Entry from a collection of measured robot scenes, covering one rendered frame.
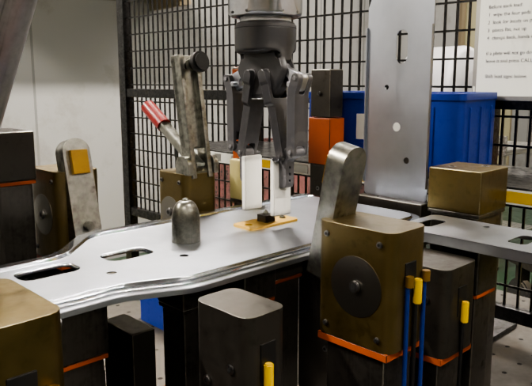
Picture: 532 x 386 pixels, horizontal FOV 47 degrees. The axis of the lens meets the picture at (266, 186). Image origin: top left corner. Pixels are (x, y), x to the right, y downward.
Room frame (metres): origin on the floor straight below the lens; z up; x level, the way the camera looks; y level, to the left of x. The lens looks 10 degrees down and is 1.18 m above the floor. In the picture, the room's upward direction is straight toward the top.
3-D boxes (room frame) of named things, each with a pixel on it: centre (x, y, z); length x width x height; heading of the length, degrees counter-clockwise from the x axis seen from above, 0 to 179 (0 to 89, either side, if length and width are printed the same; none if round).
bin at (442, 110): (1.14, -0.24, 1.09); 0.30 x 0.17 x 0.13; 52
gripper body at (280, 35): (0.77, 0.00, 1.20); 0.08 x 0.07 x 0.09; 44
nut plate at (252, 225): (0.77, 0.00, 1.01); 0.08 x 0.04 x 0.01; 134
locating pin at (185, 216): (0.68, 0.09, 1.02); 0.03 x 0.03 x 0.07
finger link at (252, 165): (0.79, 0.02, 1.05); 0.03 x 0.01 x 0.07; 134
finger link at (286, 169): (0.73, -0.03, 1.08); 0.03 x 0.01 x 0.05; 44
